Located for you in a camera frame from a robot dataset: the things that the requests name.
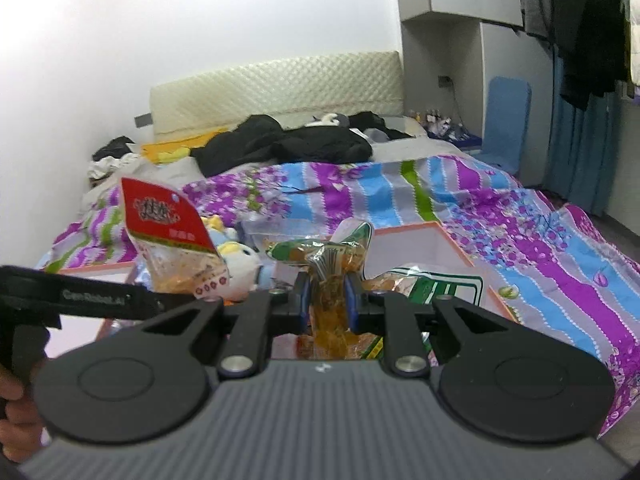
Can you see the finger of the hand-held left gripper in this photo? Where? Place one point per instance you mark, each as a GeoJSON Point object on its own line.
{"type": "Point", "coordinates": [176, 303]}

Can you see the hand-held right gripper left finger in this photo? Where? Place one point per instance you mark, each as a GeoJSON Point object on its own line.
{"type": "Point", "coordinates": [303, 305]}

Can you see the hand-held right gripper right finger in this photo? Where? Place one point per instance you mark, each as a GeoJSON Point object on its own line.
{"type": "Point", "coordinates": [352, 305]}

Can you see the clear packet green top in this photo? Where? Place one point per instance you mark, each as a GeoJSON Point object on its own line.
{"type": "Point", "coordinates": [327, 260]}

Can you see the deep pink white box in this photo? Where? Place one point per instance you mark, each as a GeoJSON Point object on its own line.
{"type": "Point", "coordinates": [400, 250]}

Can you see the green white snack packet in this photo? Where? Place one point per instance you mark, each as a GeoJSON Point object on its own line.
{"type": "Point", "coordinates": [440, 287]}

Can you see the clear packet red label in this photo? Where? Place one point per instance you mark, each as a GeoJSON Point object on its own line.
{"type": "Point", "coordinates": [155, 210]}

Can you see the person's left hand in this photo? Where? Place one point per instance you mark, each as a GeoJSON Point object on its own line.
{"type": "Point", "coordinates": [20, 430]}

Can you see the white blue plush toy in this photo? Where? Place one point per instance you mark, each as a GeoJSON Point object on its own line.
{"type": "Point", "coordinates": [240, 260]}

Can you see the grey blue plastic packet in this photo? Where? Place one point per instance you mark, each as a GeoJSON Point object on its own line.
{"type": "Point", "coordinates": [255, 235]}

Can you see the yellow cloth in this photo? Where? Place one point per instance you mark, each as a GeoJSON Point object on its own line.
{"type": "Point", "coordinates": [170, 150]}

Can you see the pile of dark white clothes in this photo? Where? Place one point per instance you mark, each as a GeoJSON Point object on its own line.
{"type": "Point", "coordinates": [112, 157]}

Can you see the black jacket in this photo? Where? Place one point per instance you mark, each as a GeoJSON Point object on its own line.
{"type": "Point", "coordinates": [310, 145]}

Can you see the grey bed sheet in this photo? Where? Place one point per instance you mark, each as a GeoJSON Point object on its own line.
{"type": "Point", "coordinates": [410, 147]}

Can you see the black grey clothes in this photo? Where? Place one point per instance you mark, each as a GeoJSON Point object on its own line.
{"type": "Point", "coordinates": [370, 120]}

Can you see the purple floral striped blanket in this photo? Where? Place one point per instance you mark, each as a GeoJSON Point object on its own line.
{"type": "Point", "coordinates": [525, 220]}

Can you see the row of small bottles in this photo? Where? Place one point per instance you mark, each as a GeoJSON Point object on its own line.
{"type": "Point", "coordinates": [445, 127]}

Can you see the cream quilted headboard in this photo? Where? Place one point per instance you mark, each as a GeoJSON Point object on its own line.
{"type": "Point", "coordinates": [275, 85]}

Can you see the blue floor chair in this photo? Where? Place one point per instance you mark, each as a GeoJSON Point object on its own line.
{"type": "Point", "coordinates": [505, 120]}

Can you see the blue curtain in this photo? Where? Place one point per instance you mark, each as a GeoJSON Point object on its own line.
{"type": "Point", "coordinates": [585, 150]}

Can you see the hanging dark clothes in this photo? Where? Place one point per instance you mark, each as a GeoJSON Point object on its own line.
{"type": "Point", "coordinates": [585, 10]}

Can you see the grey wall plate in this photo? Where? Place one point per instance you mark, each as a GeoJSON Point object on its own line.
{"type": "Point", "coordinates": [143, 119]}

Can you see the dark wall socket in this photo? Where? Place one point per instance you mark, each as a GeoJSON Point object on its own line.
{"type": "Point", "coordinates": [444, 80]}

